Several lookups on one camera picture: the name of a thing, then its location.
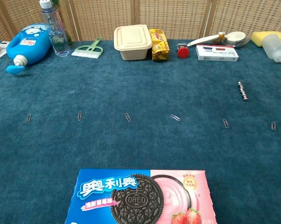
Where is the blue detergent pump bottle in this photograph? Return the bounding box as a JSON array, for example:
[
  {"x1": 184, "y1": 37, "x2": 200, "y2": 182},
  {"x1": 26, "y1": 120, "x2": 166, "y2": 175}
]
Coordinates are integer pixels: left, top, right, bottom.
[{"x1": 6, "y1": 23, "x2": 53, "y2": 76}]

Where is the yellow snack pack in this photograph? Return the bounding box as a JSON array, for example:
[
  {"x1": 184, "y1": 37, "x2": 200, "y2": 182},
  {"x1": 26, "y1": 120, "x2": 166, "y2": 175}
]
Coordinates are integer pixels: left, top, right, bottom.
[{"x1": 148, "y1": 28, "x2": 171, "y2": 63}]

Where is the white red-blue printed box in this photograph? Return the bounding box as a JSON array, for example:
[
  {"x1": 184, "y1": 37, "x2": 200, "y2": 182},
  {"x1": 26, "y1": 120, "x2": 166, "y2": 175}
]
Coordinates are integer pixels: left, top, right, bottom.
[{"x1": 195, "y1": 44, "x2": 239, "y2": 63}]

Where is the teal carpet table cover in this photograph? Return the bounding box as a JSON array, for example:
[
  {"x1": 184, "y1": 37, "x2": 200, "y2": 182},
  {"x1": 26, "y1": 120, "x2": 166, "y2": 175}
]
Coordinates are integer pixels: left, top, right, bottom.
[{"x1": 0, "y1": 38, "x2": 281, "y2": 224}]

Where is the red small clip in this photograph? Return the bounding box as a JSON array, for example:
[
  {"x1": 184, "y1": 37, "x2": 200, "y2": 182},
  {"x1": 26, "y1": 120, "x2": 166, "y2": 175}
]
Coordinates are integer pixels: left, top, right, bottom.
[{"x1": 176, "y1": 43, "x2": 190, "y2": 58}]

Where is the white plastic spoon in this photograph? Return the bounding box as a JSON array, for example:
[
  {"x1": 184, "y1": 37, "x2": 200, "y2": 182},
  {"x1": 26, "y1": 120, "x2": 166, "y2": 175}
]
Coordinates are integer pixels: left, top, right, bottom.
[{"x1": 187, "y1": 32, "x2": 225, "y2": 48}]

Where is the beige lidded lunch box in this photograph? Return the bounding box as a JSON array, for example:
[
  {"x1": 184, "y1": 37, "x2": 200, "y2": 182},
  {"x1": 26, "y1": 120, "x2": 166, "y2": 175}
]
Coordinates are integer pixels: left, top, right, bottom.
[{"x1": 113, "y1": 24, "x2": 153, "y2": 61}]

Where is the green white hand brush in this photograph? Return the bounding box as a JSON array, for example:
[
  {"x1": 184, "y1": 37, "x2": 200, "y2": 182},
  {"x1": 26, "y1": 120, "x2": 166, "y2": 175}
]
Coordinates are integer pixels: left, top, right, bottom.
[{"x1": 70, "y1": 36, "x2": 104, "y2": 59}]

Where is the silver metal ball chain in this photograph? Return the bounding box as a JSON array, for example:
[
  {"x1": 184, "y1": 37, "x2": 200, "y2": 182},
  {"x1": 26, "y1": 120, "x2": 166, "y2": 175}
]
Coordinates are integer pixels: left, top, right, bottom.
[{"x1": 238, "y1": 81, "x2": 249, "y2": 103}]

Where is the clear plastic water bottle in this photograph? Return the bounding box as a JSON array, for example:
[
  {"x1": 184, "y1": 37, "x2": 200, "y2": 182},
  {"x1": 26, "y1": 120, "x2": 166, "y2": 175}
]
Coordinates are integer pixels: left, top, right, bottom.
[{"x1": 39, "y1": 0, "x2": 71, "y2": 57}]

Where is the yellow sponge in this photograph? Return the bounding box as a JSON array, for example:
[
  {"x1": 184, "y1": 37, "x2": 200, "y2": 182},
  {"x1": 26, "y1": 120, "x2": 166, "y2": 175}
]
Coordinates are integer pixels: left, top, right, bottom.
[{"x1": 251, "y1": 30, "x2": 281, "y2": 48}]

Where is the translucent squeeze wash bottle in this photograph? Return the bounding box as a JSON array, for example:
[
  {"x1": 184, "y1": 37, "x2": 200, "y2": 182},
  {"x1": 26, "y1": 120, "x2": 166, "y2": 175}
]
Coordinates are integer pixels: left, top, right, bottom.
[{"x1": 261, "y1": 33, "x2": 281, "y2": 70}]

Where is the Oreo strawberry cookie box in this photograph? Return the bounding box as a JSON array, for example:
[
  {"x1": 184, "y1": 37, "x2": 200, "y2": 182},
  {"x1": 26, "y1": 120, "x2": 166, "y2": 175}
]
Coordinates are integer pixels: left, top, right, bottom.
[{"x1": 64, "y1": 168, "x2": 217, "y2": 224}]

